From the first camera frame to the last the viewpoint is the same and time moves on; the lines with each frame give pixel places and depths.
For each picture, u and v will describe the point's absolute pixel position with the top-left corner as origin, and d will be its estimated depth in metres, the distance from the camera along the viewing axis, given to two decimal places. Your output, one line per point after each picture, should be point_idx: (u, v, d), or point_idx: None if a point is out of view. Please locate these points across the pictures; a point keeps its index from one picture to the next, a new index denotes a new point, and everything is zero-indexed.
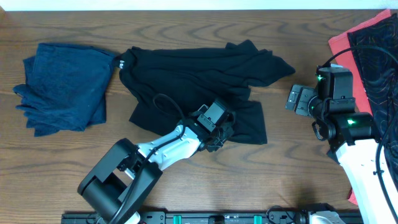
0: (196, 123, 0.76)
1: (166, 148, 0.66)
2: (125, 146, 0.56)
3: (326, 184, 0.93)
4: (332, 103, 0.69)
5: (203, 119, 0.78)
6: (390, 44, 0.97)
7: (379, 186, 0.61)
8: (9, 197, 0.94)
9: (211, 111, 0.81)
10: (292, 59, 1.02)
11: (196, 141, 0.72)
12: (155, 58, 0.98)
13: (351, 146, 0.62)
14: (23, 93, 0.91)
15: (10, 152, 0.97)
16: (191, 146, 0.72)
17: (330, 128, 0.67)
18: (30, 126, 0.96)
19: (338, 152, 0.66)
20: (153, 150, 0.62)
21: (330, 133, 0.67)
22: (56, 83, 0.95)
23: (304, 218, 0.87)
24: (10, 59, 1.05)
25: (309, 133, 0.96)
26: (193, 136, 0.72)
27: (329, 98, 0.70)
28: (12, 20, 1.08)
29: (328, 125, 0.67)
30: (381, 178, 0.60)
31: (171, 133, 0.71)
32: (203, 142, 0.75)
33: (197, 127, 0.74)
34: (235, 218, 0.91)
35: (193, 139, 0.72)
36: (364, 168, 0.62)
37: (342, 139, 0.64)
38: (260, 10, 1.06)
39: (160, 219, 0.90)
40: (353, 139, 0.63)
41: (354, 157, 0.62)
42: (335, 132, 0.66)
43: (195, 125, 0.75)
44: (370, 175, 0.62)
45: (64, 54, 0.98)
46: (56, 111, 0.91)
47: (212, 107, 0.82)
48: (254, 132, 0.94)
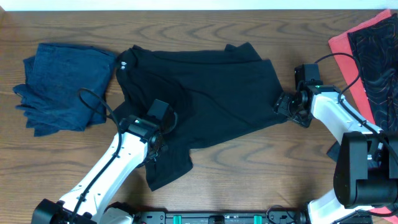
0: (137, 120, 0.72)
1: (102, 183, 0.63)
2: (44, 209, 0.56)
3: (326, 184, 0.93)
4: (305, 83, 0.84)
5: (151, 117, 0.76)
6: (391, 43, 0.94)
7: (342, 109, 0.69)
8: (9, 196, 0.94)
9: (155, 109, 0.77)
10: (292, 58, 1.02)
11: (139, 141, 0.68)
12: (155, 63, 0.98)
13: (318, 95, 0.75)
14: (23, 93, 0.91)
15: (11, 152, 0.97)
16: (132, 152, 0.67)
17: (304, 94, 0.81)
18: (30, 126, 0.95)
19: (324, 113, 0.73)
20: (81, 198, 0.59)
21: (304, 99, 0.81)
22: (56, 83, 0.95)
23: (304, 217, 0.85)
24: (10, 58, 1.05)
25: (308, 133, 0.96)
26: (133, 140, 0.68)
27: (301, 81, 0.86)
28: (11, 20, 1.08)
29: (302, 93, 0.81)
30: (342, 104, 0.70)
31: (108, 153, 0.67)
32: (153, 136, 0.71)
33: (139, 125, 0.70)
34: (235, 218, 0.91)
35: (135, 137, 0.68)
36: (329, 104, 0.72)
37: (313, 94, 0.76)
38: (260, 10, 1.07)
39: (160, 219, 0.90)
40: (318, 93, 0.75)
41: (323, 100, 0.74)
42: (307, 97, 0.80)
43: (137, 122, 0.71)
44: (336, 104, 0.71)
45: (64, 54, 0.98)
46: (56, 112, 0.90)
47: (155, 106, 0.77)
48: (179, 162, 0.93)
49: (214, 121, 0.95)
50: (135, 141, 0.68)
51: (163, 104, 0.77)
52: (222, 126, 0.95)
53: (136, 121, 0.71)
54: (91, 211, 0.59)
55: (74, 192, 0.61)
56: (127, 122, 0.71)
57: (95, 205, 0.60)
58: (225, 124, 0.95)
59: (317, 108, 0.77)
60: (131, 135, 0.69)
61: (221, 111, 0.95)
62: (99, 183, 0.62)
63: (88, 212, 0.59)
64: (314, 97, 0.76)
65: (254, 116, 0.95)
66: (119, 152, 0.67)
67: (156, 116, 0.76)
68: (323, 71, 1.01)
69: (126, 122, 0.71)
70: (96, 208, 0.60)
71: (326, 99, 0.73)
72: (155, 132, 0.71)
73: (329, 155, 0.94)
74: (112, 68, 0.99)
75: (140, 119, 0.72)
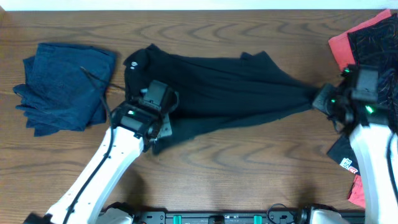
0: (132, 111, 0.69)
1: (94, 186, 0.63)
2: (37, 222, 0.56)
3: (326, 184, 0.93)
4: (354, 93, 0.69)
5: (148, 102, 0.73)
6: (391, 44, 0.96)
7: (385, 165, 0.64)
8: (9, 197, 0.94)
9: (152, 93, 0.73)
10: (292, 58, 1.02)
11: (132, 136, 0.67)
12: (168, 64, 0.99)
13: (365, 128, 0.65)
14: (23, 93, 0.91)
15: (11, 152, 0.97)
16: (124, 150, 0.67)
17: (348, 112, 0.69)
18: (30, 125, 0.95)
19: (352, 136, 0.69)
20: (69, 210, 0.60)
21: (347, 117, 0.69)
22: (57, 83, 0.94)
23: (305, 214, 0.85)
24: (10, 58, 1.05)
25: (309, 133, 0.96)
26: (125, 137, 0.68)
27: (349, 89, 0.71)
28: (11, 20, 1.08)
29: (346, 110, 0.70)
30: (389, 162, 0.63)
31: (100, 152, 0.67)
32: (150, 127, 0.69)
33: (133, 116, 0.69)
34: (235, 218, 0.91)
35: (129, 131, 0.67)
36: (372, 154, 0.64)
37: (360, 120, 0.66)
38: (260, 10, 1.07)
39: (160, 219, 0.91)
40: (369, 123, 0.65)
41: (374, 141, 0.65)
42: (352, 117, 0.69)
43: (131, 114, 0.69)
44: (381, 160, 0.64)
45: (64, 53, 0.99)
46: (56, 111, 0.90)
47: (150, 88, 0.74)
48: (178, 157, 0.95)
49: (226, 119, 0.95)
50: (126, 139, 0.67)
51: (161, 86, 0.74)
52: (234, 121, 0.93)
53: (130, 112, 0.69)
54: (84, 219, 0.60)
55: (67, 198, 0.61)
56: (121, 114, 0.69)
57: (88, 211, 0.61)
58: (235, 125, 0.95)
59: (357, 142, 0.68)
60: (124, 130, 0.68)
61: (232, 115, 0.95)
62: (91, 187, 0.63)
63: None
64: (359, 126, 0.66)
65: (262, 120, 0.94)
66: (111, 153, 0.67)
67: (154, 102, 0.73)
68: (322, 71, 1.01)
69: (120, 113, 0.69)
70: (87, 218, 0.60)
71: (372, 145, 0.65)
72: (150, 122, 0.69)
73: (329, 155, 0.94)
74: (111, 68, 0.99)
75: (134, 111, 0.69)
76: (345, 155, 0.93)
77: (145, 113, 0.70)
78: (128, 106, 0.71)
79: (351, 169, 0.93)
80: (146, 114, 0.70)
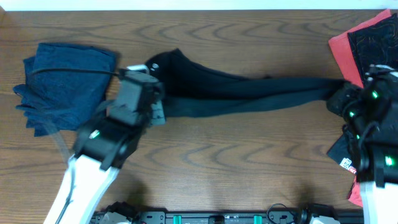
0: (97, 132, 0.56)
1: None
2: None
3: (326, 184, 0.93)
4: (377, 130, 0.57)
5: (118, 107, 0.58)
6: (391, 43, 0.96)
7: None
8: (9, 197, 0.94)
9: (123, 93, 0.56)
10: (292, 58, 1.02)
11: (97, 170, 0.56)
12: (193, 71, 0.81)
13: (379, 188, 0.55)
14: (23, 93, 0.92)
15: (11, 152, 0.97)
16: (88, 189, 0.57)
17: (363, 157, 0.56)
18: (30, 125, 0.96)
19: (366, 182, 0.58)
20: None
21: (364, 164, 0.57)
22: (56, 83, 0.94)
23: (305, 215, 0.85)
24: (10, 58, 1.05)
25: (309, 133, 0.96)
26: (86, 174, 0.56)
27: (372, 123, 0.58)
28: (11, 20, 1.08)
29: (360, 154, 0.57)
30: None
31: (60, 194, 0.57)
32: (120, 146, 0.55)
33: (97, 140, 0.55)
34: (235, 218, 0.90)
35: (92, 162, 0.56)
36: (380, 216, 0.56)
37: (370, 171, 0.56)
38: (260, 10, 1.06)
39: (160, 219, 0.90)
40: (385, 183, 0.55)
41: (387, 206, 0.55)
42: (369, 163, 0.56)
43: (94, 137, 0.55)
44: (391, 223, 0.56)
45: (64, 53, 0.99)
46: (56, 112, 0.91)
47: (122, 88, 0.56)
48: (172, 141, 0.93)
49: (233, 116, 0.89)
50: (86, 176, 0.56)
51: (135, 89, 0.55)
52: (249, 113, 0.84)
53: (94, 133, 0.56)
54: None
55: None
56: (82, 138, 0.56)
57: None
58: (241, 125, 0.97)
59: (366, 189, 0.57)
60: (85, 163, 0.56)
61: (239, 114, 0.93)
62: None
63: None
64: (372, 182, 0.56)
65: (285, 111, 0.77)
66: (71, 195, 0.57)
67: (125, 107, 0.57)
68: (322, 71, 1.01)
69: (81, 136, 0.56)
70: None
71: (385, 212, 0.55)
72: (121, 139, 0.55)
73: (329, 155, 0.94)
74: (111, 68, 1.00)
75: (99, 131, 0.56)
76: (345, 155, 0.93)
77: (115, 131, 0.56)
78: (93, 123, 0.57)
79: (351, 169, 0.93)
80: (114, 134, 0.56)
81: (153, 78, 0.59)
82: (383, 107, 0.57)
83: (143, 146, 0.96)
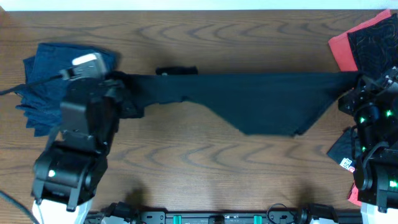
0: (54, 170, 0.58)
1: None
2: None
3: (326, 184, 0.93)
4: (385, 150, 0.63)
5: (74, 133, 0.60)
6: (391, 43, 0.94)
7: None
8: (9, 197, 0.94)
9: (72, 123, 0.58)
10: (292, 58, 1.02)
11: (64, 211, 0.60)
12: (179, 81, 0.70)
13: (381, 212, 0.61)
14: (23, 93, 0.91)
15: (11, 152, 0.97)
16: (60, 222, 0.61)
17: (366, 178, 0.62)
18: (30, 125, 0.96)
19: (366, 201, 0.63)
20: None
21: (366, 185, 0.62)
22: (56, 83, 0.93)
23: (305, 214, 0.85)
24: (10, 59, 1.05)
25: (309, 134, 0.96)
26: (51, 210, 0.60)
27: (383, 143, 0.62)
28: (11, 20, 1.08)
29: (364, 175, 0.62)
30: None
31: None
32: (83, 178, 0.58)
33: (58, 177, 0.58)
34: (235, 218, 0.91)
35: (56, 202, 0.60)
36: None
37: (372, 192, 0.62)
38: (260, 10, 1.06)
39: (160, 219, 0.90)
40: (387, 207, 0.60)
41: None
42: (372, 185, 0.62)
43: (54, 176, 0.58)
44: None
45: (64, 54, 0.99)
46: (56, 111, 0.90)
47: (66, 113, 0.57)
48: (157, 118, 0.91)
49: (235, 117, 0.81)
50: (55, 218, 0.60)
51: (78, 111, 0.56)
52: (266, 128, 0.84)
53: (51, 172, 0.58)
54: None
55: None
56: (42, 178, 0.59)
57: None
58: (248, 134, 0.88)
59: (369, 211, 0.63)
60: (49, 205, 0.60)
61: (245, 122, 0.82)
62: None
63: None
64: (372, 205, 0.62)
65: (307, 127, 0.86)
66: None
67: (79, 131, 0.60)
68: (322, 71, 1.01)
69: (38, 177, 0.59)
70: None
71: None
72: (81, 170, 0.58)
73: (329, 155, 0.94)
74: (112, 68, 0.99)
75: (55, 169, 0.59)
76: (345, 155, 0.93)
77: (73, 167, 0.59)
78: (49, 158, 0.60)
79: (351, 169, 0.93)
80: (71, 169, 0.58)
81: (95, 66, 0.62)
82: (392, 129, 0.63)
83: (143, 146, 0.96)
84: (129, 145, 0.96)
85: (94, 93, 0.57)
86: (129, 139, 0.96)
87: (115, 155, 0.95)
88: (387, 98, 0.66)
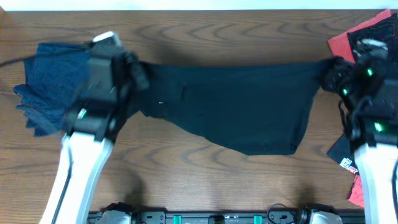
0: (83, 111, 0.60)
1: (69, 201, 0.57)
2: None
3: (326, 184, 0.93)
4: (369, 106, 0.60)
5: (99, 88, 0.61)
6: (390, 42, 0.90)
7: (390, 192, 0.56)
8: (9, 197, 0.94)
9: (97, 74, 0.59)
10: (293, 58, 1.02)
11: (92, 142, 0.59)
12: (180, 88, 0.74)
13: (370, 149, 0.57)
14: (25, 94, 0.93)
15: (11, 152, 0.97)
16: (87, 159, 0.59)
17: (355, 127, 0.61)
18: (32, 125, 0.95)
19: (355, 152, 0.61)
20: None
21: (356, 134, 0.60)
22: (56, 83, 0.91)
23: (305, 214, 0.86)
24: (12, 59, 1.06)
25: (310, 133, 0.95)
26: (83, 146, 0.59)
27: (365, 99, 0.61)
28: (11, 20, 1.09)
29: (353, 126, 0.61)
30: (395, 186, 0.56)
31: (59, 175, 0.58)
32: (111, 121, 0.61)
33: (86, 118, 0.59)
34: (235, 218, 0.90)
35: (86, 136, 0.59)
36: (376, 178, 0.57)
37: (364, 142, 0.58)
38: (260, 10, 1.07)
39: (160, 219, 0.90)
40: (377, 142, 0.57)
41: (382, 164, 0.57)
42: (359, 133, 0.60)
43: (80, 117, 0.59)
44: (385, 182, 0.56)
45: (64, 52, 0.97)
46: (55, 112, 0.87)
47: (94, 68, 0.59)
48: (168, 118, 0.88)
49: (247, 115, 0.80)
50: (82, 148, 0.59)
51: (105, 68, 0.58)
52: (268, 129, 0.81)
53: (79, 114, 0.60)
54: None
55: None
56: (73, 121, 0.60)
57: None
58: (240, 144, 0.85)
59: (361, 163, 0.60)
60: (78, 137, 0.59)
61: (240, 120, 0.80)
62: (65, 207, 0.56)
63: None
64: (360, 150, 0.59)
65: (302, 127, 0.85)
66: (73, 168, 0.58)
67: (104, 84, 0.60)
68: None
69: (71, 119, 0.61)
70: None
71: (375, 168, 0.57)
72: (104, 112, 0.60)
73: (329, 155, 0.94)
74: None
75: (85, 110, 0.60)
76: (345, 155, 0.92)
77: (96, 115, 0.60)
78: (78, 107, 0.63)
79: (351, 169, 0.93)
80: (97, 115, 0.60)
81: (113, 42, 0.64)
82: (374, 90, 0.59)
83: (143, 146, 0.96)
84: (129, 145, 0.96)
85: (117, 53, 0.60)
86: (129, 140, 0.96)
87: (115, 155, 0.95)
88: (373, 60, 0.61)
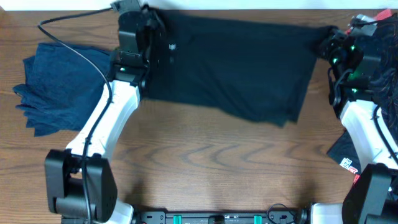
0: (122, 68, 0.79)
1: (102, 125, 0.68)
2: (55, 158, 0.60)
3: (326, 183, 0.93)
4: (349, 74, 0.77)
5: (128, 53, 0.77)
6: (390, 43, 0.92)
7: (375, 128, 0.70)
8: (9, 197, 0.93)
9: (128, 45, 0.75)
10: None
11: (128, 86, 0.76)
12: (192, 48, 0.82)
13: (352, 102, 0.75)
14: (24, 93, 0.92)
15: (10, 152, 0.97)
16: (124, 96, 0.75)
17: (336, 95, 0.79)
18: (30, 125, 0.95)
19: (342, 114, 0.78)
20: (87, 141, 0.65)
21: (335, 100, 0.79)
22: (57, 83, 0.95)
23: (305, 214, 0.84)
24: (11, 59, 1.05)
25: (309, 134, 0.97)
26: (122, 89, 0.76)
27: (348, 70, 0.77)
28: (12, 21, 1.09)
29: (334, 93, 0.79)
30: (377, 121, 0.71)
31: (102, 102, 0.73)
32: (142, 81, 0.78)
33: (125, 72, 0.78)
34: (235, 218, 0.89)
35: (124, 84, 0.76)
36: (360, 117, 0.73)
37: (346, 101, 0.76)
38: None
39: (160, 219, 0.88)
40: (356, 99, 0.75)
41: (362, 107, 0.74)
42: (339, 99, 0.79)
43: (122, 70, 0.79)
44: (369, 121, 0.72)
45: (64, 53, 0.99)
46: (56, 111, 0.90)
47: (123, 39, 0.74)
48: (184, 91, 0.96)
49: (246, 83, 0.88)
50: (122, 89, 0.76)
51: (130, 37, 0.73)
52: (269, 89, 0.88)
53: (121, 68, 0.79)
54: (94, 163, 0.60)
55: (78, 139, 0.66)
56: (114, 71, 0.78)
57: (101, 146, 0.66)
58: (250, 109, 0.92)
59: (346, 116, 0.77)
60: (120, 83, 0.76)
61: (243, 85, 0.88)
62: (97, 131, 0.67)
63: (87, 164, 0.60)
64: (347, 103, 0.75)
65: (303, 90, 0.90)
66: (113, 98, 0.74)
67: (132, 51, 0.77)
68: None
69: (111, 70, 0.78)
70: (103, 148, 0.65)
71: (359, 107, 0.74)
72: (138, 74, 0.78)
73: (329, 155, 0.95)
74: None
75: (124, 68, 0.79)
76: (345, 155, 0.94)
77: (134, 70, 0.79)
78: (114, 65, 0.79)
79: (351, 169, 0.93)
80: (133, 71, 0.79)
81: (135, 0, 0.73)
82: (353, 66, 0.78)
83: (144, 146, 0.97)
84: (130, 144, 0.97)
85: (138, 23, 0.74)
86: (130, 140, 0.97)
87: (115, 155, 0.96)
88: (356, 38, 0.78)
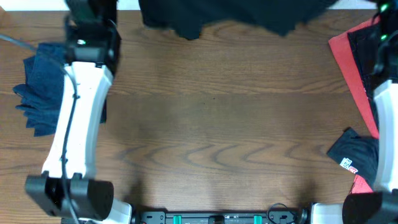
0: (83, 42, 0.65)
1: (77, 130, 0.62)
2: (33, 183, 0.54)
3: (326, 183, 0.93)
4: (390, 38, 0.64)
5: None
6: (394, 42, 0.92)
7: None
8: (9, 197, 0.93)
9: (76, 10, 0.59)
10: (293, 59, 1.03)
11: (92, 68, 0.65)
12: None
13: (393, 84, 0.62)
14: (23, 93, 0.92)
15: (10, 152, 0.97)
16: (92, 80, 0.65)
17: (379, 62, 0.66)
18: (30, 125, 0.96)
19: (378, 89, 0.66)
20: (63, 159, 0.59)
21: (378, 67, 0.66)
22: (56, 83, 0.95)
23: (305, 214, 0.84)
24: (10, 58, 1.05)
25: (310, 133, 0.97)
26: (85, 71, 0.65)
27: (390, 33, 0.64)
28: (12, 20, 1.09)
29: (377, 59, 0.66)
30: None
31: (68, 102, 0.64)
32: (109, 50, 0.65)
33: (84, 47, 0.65)
34: (235, 218, 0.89)
35: (87, 66, 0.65)
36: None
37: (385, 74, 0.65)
38: None
39: (160, 219, 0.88)
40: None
41: None
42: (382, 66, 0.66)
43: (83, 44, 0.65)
44: None
45: None
46: (56, 112, 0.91)
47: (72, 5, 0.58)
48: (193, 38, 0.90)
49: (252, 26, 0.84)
50: (86, 77, 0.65)
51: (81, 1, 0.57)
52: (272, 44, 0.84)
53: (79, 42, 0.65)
54: (81, 181, 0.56)
55: (52, 157, 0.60)
56: (73, 48, 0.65)
57: (81, 159, 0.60)
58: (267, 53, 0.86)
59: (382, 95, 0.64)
60: (82, 68, 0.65)
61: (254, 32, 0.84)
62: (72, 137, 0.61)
63: (71, 186, 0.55)
64: (388, 81, 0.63)
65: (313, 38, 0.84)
66: (78, 93, 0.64)
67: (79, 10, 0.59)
68: (322, 72, 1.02)
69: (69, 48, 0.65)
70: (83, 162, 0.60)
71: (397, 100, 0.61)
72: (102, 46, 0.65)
73: (329, 155, 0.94)
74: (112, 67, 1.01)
75: (84, 40, 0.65)
76: (345, 155, 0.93)
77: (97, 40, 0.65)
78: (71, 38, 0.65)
79: (351, 169, 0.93)
80: (94, 45, 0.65)
81: None
82: (391, 23, 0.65)
83: (143, 146, 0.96)
84: (130, 144, 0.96)
85: None
86: (129, 139, 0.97)
87: None
88: None
